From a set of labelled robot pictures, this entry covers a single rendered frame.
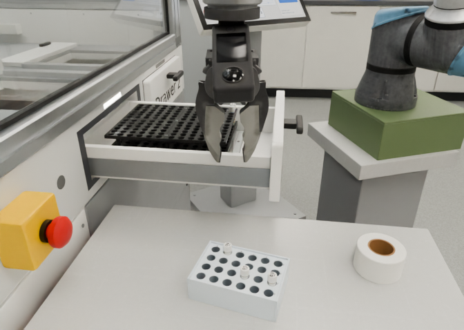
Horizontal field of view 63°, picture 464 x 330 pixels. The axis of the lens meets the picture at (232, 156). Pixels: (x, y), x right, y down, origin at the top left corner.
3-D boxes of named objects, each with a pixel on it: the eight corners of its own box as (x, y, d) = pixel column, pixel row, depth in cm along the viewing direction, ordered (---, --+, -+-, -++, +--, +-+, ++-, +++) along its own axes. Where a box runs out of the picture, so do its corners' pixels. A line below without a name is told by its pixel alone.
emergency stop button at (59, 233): (78, 235, 50) (72, 210, 48) (62, 255, 47) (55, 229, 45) (56, 233, 50) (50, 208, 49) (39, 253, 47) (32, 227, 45)
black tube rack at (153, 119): (237, 135, 84) (237, 108, 81) (226, 174, 69) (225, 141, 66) (141, 130, 87) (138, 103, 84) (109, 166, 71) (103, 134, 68)
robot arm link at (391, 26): (385, 54, 101) (395, 1, 95) (433, 65, 91) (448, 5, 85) (355, 61, 95) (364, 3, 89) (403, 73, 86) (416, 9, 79)
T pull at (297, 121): (301, 120, 75) (302, 114, 75) (302, 135, 69) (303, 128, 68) (283, 119, 76) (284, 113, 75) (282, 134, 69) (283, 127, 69)
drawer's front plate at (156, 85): (182, 90, 121) (180, 55, 116) (154, 124, 95) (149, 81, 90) (177, 90, 121) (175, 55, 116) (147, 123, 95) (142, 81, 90)
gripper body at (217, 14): (256, 88, 58) (259, 3, 52) (261, 107, 50) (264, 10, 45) (206, 88, 58) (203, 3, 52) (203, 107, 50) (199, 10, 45)
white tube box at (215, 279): (288, 277, 56) (290, 257, 55) (275, 322, 49) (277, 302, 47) (210, 259, 60) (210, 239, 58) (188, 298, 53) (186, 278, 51)
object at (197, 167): (274, 131, 87) (275, 106, 84) (268, 190, 64) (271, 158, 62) (108, 123, 92) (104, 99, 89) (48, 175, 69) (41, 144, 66)
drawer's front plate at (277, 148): (282, 134, 89) (284, 89, 84) (279, 204, 63) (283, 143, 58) (274, 134, 89) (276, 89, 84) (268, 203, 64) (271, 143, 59)
